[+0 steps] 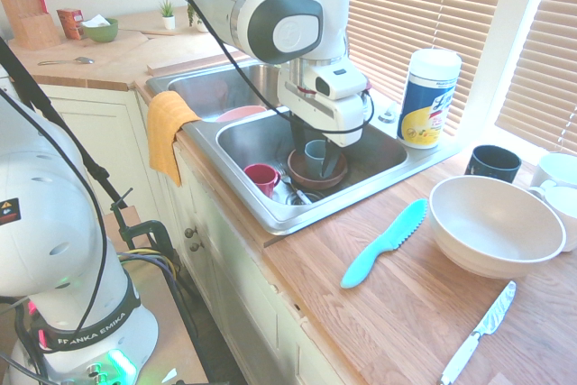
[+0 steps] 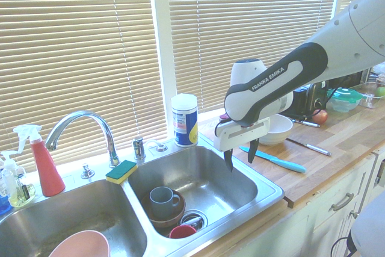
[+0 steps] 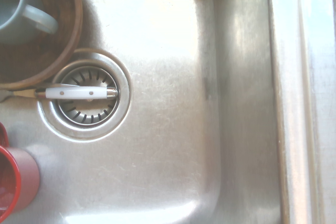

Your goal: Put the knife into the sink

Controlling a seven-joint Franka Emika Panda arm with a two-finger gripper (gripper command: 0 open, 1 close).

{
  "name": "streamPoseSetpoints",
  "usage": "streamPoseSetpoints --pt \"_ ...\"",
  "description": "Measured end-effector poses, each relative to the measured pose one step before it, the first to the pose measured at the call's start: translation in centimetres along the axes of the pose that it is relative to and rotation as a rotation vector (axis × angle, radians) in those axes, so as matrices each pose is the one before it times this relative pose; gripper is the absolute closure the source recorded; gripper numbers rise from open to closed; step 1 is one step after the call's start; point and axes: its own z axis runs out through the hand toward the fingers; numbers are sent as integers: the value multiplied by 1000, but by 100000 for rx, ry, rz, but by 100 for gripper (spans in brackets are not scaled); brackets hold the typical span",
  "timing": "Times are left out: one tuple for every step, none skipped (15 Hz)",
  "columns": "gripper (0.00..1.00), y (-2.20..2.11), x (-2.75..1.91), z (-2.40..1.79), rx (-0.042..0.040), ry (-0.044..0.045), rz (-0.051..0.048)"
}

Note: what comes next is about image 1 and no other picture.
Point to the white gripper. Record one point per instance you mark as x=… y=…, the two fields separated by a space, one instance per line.
x=315 y=112

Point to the teal serrated plastic knife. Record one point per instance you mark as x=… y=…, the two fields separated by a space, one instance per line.
x=383 y=245

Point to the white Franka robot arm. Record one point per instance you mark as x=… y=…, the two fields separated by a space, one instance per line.
x=45 y=222

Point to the stainless steel double sink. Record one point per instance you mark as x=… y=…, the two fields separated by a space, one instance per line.
x=252 y=137

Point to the wooden knife block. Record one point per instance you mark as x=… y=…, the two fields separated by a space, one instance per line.
x=29 y=24

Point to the grey-blue cup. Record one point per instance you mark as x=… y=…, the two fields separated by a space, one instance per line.
x=313 y=153

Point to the brown ceramic bowl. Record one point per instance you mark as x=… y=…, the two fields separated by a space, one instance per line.
x=311 y=180

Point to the metal utensil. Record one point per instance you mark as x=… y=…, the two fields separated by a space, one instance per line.
x=293 y=186

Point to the red mug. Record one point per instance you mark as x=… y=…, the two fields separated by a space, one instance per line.
x=261 y=180

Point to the pink bowl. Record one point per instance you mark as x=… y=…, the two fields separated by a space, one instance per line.
x=241 y=113

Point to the Lysol wipes canister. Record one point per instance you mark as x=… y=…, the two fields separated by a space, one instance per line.
x=428 y=101

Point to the dark cabinet knob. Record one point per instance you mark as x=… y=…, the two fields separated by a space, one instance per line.
x=196 y=247
x=191 y=231

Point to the orange dish cloth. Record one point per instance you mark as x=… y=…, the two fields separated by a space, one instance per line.
x=169 y=128

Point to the cream kitchen cabinet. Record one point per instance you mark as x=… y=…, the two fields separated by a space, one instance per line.
x=234 y=277

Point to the trailing plant in white pot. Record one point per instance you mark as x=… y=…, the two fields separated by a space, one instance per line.
x=198 y=20

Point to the black mug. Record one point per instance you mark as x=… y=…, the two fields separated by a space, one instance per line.
x=491 y=165

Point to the green metal clamp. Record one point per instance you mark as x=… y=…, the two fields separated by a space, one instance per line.
x=153 y=231

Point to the large cream bowl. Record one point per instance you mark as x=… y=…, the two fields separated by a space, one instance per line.
x=496 y=222

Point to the small plant in white pot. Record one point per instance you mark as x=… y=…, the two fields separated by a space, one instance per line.
x=168 y=20

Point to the narrow wooden window blind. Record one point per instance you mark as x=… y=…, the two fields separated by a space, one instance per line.
x=541 y=65

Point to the green bowl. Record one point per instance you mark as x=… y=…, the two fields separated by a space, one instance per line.
x=101 y=33

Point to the white mug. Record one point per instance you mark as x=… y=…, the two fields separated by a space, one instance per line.
x=565 y=218
x=559 y=168

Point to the metal spoon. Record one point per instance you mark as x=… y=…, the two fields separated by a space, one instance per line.
x=81 y=60

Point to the white crumpled paper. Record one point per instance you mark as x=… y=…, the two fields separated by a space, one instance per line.
x=95 y=22

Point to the orange cardboard box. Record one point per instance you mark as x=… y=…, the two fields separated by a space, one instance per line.
x=70 y=24

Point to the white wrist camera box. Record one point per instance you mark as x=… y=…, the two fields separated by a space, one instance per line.
x=340 y=83

